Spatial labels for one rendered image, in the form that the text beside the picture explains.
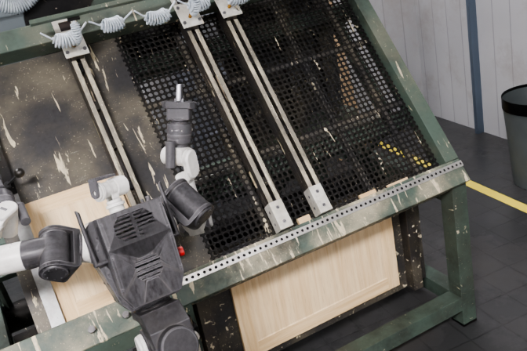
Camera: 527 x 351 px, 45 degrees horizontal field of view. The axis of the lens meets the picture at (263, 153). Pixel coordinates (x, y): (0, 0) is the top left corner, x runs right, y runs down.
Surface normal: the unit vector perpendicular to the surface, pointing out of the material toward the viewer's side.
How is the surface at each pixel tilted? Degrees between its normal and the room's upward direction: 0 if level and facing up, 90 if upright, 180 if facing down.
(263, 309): 90
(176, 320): 22
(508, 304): 0
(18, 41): 53
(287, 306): 90
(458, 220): 90
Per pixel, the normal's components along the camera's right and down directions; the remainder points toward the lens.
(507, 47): -0.91, 0.29
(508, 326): -0.18, -0.92
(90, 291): 0.26, -0.37
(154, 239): 0.44, 0.11
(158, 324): 0.00, -0.77
